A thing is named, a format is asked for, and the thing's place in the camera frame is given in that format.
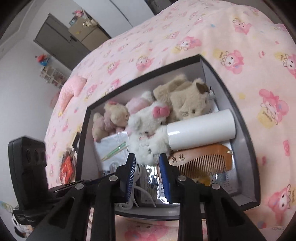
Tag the pink doll figure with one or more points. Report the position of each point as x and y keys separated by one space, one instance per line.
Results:
x=77 y=14

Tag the wooden thin stick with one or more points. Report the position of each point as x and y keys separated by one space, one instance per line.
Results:
x=111 y=154

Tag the green thin stick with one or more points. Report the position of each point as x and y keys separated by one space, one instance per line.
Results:
x=119 y=146

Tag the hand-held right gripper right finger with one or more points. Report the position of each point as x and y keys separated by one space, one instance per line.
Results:
x=164 y=179

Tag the beige cabinet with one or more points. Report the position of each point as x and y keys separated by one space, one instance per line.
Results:
x=92 y=37

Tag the pink printed blanket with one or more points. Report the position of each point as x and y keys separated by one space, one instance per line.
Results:
x=185 y=30

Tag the silver clear pouch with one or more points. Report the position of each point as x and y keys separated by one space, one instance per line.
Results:
x=108 y=166

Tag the cartoon picture card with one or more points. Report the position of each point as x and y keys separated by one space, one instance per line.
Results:
x=151 y=179

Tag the small white shelf rack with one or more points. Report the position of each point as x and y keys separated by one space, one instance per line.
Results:
x=54 y=76

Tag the white cat plush pink bow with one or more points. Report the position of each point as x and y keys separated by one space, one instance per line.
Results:
x=143 y=125

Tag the black cardboard box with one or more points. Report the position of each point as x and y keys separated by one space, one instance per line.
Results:
x=85 y=150

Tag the red blue toy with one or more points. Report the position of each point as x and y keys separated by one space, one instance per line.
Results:
x=42 y=59

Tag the dark grey door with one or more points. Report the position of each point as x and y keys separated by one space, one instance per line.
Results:
x=55 y=41

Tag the beige cat plush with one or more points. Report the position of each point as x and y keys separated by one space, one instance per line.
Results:
x=185 y=102

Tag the white cylindrical bottle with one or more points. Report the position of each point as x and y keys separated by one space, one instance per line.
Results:
x=201 y=129

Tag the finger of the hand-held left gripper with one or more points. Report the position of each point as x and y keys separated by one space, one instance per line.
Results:
x=67 y=185

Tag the wooden comb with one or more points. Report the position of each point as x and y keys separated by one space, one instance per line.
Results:
x=198 y=160

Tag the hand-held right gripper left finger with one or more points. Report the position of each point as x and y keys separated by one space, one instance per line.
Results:
x=130 y=179

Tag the pink plush toy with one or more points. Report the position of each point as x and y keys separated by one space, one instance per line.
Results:
x=136 y=104

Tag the small beige bear plush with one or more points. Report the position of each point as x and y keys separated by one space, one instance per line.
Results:
x=115 y=113

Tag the small black square tray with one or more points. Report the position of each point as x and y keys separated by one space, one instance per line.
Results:
x=75 y=143

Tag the red envelope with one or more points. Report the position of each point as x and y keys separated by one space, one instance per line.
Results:
x=67 y=168

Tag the pink fluffy pillow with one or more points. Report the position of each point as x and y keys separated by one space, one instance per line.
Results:
x=71 y=90

